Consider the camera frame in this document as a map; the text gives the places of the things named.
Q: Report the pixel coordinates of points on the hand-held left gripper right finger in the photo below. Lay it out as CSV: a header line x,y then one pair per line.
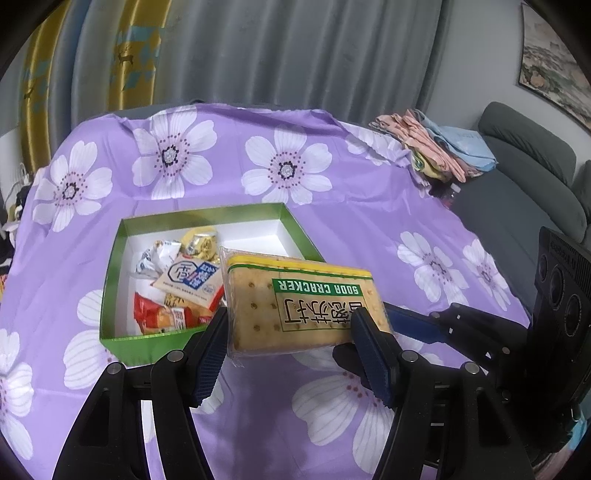
x,y
374,360

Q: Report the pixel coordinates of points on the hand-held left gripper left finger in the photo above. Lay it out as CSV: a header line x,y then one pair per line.
x,y
210,364

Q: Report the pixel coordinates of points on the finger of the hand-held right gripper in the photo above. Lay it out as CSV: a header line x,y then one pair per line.
x,y
351,362
411,323

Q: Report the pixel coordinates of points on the green cardboard box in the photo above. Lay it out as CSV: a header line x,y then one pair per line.
x,y
138,348

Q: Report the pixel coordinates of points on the red snack packet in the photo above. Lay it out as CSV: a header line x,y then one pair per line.
x,y
152,314

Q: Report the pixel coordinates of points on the green yellow cracker packet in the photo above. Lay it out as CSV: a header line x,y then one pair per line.
x,y
286,314

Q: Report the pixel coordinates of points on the cream packet with blue label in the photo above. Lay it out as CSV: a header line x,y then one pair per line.
x,y
189,281

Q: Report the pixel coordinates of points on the white blue snack packet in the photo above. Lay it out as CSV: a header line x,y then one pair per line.
x,y
154,263

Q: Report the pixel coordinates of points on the yellow snack packet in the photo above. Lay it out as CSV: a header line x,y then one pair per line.
x,y
198,244

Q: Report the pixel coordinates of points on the grey sofa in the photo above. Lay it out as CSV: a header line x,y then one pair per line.
x,y
508,207

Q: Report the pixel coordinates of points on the clear plastic bottle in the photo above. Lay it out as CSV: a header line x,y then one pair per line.
x,y
450,196

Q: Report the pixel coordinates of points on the purple floral tablecloth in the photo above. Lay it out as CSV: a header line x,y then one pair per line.
x,y
323,184

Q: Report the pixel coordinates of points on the stack of folded cloths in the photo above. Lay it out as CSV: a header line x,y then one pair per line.
x,y
438,143

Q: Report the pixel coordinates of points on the framed landscape picture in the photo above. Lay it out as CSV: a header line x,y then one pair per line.
x,y
554,69

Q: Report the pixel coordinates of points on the grey and gold curtain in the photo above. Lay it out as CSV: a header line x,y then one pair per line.
x,y
231,46

